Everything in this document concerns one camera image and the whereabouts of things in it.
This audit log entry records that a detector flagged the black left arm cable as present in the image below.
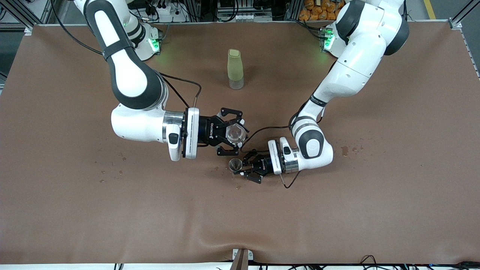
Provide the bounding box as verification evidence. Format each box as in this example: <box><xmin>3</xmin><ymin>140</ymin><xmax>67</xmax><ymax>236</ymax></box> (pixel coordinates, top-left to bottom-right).
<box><xmin>240</xmin><ymin>112</ymin><xmax>302</xmax><ymax>189</ymax></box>

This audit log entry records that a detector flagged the metal edge bracket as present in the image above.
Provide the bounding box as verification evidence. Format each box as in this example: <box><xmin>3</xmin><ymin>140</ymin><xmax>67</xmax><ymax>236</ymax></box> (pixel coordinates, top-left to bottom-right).
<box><xmin>232</xmin><ymin>248</ymin><xmax>254</xmax><ymax>270</ymax></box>

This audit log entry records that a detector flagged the green sleeved glass bottle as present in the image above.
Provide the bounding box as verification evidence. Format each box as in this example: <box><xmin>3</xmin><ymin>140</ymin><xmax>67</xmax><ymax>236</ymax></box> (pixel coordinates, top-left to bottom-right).
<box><xmin>227</xmin><ymin>49</ymin><xmax>245</xmax><ymax>90</ymax></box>

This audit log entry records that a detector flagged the brown table mat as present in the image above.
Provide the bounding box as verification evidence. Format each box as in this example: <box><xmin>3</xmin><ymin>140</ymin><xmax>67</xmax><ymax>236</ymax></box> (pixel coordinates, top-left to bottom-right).
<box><xmin>0</xmin><ymin>21</ymin><xmax>480</xmax><ymax>265</ymax></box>

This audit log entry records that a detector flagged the clear glass measuring beaker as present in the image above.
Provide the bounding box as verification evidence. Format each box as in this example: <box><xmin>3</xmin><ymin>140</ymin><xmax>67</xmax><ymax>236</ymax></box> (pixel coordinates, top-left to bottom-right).
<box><xmin>226</xmin><ymin>123</ymin><xmax>249</xmax><ymax>147</ymax></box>

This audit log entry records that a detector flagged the orange bread pile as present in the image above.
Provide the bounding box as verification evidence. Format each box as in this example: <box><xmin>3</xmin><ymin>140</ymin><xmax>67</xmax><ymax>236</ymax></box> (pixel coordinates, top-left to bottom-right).
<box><xmin>298</xmin><ymin>0</ymin><xmax>347</xmax><ymax>21</ymax></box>

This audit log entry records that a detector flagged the grey control box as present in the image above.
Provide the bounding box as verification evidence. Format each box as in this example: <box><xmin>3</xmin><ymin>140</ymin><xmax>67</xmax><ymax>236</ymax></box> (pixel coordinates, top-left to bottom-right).
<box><xmin>217</xmin><ymin>0</ymin><xmax>273</xmax><ymax>22</ymax></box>

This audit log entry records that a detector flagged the white power strip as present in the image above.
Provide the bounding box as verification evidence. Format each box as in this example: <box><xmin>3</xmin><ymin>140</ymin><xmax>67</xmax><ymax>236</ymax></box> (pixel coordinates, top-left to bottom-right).
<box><xmin>144</xmin><ymin>3</ymin><xmax>188</xmax><ymax>23</ymax></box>

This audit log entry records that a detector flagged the aluminium frame structure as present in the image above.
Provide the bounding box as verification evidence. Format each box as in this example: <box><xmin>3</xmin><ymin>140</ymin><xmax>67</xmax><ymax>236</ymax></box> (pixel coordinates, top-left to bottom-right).
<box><xmin>0</xmin><ymin>0</ymin><xmax>480</xmax><ymax>36</ymax></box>

